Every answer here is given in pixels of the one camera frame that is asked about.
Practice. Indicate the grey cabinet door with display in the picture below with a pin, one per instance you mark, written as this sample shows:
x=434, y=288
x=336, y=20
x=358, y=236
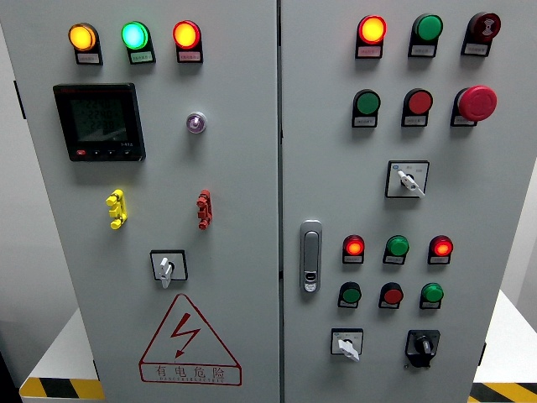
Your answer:
x=235, y=189

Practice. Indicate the silver door lock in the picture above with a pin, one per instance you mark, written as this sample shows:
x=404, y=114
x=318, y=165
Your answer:
x=311, y=252

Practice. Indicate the small red round lamp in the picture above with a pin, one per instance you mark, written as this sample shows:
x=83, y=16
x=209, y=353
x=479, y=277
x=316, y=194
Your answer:
x=442, y=247
x=354, y=247

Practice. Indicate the small label plate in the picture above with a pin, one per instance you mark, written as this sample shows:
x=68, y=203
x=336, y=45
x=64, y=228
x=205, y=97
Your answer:
x=475, y=49
x=352, y=259
x=414, y=121
x=189, y=56
x=429, y=305
x=142, y=57
x=393, y=260
x=422, y=50
x=89, y=58
x=369, y=51
x=346, y=305
x=387, y=306
x=364, y=121
x=461, y=121
x=439, y=260

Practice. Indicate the white round lamp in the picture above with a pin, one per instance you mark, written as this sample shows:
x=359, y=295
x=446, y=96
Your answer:
x=196, y=122

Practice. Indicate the small green push button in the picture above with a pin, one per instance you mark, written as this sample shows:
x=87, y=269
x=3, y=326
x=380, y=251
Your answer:
x=351, y=294

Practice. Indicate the small green round lamp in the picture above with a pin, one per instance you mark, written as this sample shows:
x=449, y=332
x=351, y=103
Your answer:
x=433, y=293
x=397, y=246

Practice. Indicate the small red push button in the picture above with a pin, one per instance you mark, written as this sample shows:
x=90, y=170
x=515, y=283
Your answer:
x=393, y=295

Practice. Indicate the red-rimmed orange round lamp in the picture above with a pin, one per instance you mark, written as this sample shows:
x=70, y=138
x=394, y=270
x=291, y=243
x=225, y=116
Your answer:
x=371, y=29
x=186, y=35

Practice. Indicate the black display meter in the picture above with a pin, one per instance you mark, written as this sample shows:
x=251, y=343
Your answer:
x=99, y=121

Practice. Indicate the red warning triangle sticker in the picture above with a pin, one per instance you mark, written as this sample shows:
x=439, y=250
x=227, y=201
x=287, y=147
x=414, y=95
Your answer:
x=191, y=373

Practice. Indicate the grey cabinet door with lock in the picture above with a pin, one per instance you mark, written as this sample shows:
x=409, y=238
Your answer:
x=461, y=210

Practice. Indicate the bright green round lamp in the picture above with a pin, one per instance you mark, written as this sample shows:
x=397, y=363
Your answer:
x=134, y=35

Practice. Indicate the large red stop button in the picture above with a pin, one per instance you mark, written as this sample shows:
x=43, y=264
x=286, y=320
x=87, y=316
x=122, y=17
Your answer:
x=477, y=103

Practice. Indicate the dark green round lamp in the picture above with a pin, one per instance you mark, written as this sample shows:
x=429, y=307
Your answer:
x=429, y=27

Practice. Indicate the yellow round lamp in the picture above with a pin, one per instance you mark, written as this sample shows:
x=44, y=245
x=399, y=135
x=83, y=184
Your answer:
x=82, y=37

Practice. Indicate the black door hinge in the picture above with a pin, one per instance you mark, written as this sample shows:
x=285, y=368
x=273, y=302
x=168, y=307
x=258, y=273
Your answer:
x=20, y=101
x=482, y=353

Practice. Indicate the dark red buzzer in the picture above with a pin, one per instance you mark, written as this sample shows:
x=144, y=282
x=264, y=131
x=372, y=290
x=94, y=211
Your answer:
x=486, y=26

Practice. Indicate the black yellow striped tape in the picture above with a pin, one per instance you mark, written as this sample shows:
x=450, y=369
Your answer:
x=503, y=394
x=58, y=388

